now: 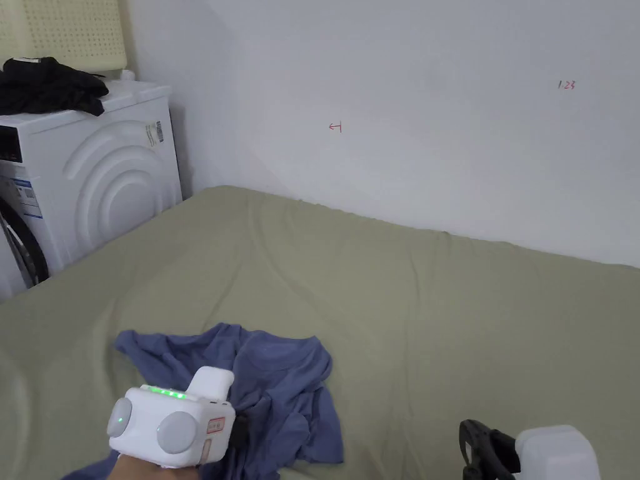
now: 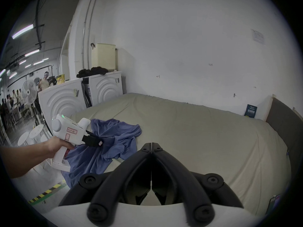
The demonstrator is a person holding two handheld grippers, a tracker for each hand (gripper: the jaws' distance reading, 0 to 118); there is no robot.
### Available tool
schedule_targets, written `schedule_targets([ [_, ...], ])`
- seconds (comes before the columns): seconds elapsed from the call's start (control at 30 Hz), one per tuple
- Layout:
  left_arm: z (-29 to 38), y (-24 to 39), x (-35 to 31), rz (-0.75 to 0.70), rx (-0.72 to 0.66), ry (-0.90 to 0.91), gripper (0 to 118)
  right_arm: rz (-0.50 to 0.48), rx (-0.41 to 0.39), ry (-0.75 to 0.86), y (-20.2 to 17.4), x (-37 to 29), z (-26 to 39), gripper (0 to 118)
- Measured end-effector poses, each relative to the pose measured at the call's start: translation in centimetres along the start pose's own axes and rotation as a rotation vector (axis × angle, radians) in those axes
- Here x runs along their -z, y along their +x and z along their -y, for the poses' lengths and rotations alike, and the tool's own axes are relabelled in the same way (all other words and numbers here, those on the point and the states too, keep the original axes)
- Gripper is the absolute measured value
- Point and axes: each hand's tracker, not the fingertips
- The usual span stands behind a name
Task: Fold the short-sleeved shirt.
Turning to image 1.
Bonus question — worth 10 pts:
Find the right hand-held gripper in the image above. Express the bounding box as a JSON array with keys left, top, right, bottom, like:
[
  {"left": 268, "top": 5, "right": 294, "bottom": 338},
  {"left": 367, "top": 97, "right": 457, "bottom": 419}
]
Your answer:
[{"left": 459, "top": 419, "right": 602, "bottom": 480}]

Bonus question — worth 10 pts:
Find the white washing machine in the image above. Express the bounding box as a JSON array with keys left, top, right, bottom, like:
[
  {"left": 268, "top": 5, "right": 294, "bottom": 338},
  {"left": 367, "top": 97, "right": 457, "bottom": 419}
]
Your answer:
[{"left": 0, "top": 56, "right": 184, "bottom": 304}]

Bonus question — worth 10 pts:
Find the cream perforated foam pillow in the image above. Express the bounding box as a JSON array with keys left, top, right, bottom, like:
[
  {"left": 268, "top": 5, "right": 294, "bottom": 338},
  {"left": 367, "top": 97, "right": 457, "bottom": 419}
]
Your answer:
[{"left": 0, "top": 0, "right": 134, "bottom": 81}]

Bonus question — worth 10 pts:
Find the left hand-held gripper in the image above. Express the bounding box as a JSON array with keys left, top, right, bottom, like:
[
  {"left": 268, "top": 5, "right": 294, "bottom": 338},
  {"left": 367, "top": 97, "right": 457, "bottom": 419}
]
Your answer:
[{"left": 106, "top": 366, "right": 250, "bottom": 471}]

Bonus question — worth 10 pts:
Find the blue shirt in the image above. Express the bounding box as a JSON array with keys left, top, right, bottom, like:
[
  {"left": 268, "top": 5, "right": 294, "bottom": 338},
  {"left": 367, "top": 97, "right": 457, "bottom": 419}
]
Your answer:
[{"left": 62, "top": 322, "right": 346, "bottom": 480}]

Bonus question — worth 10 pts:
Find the person's left hand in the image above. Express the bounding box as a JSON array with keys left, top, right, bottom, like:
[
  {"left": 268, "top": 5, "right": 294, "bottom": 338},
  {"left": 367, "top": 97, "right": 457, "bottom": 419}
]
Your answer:
[{"left": 107, "top": 452, "right": 202, "bottom": 480}]

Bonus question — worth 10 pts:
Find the bed with pale green sheet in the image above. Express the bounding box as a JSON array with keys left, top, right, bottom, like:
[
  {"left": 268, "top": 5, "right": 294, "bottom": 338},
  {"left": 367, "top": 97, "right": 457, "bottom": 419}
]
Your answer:
[{"left": 0, "top": 184, "right": 640, "bottom": 480}]

